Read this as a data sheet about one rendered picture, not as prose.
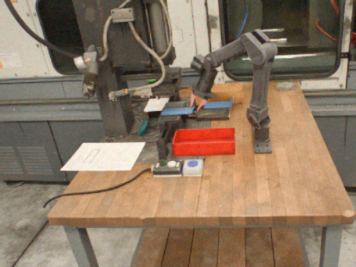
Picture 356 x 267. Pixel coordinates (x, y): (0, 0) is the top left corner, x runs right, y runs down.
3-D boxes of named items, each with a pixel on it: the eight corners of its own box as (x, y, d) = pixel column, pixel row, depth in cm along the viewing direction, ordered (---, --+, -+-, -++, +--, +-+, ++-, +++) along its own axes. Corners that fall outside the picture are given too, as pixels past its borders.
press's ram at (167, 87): (179, 101, 141) (168, 30, 128) (119, 104, 144) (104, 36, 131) (184, 85, 157) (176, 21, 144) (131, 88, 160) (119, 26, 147)
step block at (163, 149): (166, 159, 134) (163, 140, 130) (159, 159, 134) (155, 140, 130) (169, 151, 140) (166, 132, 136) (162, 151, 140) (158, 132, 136)
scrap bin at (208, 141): (235, 154, 132) (234, 142, 130) (173, 156, 135) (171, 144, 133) (235, 139, 143) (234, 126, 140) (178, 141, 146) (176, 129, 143)
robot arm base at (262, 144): (254, 136, 128) (272, 135, 127) (252, 113, 146) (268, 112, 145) (254, 154, 131) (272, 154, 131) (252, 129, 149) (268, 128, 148)
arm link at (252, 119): (246, 113, 133) (258, 117, 130) (259, 106, 139) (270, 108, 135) (247, 127, 136) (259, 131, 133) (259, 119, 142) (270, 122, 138)
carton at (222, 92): (243, 105, 176) (242, 91, 172) (195, 107, 178) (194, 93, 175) (243, 95, 187) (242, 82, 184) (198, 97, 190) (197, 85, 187)
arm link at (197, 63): (185, 71, 148) (190, 47, 140) (199, 65, 154) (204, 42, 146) (204, 84, 143) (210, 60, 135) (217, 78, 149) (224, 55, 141)
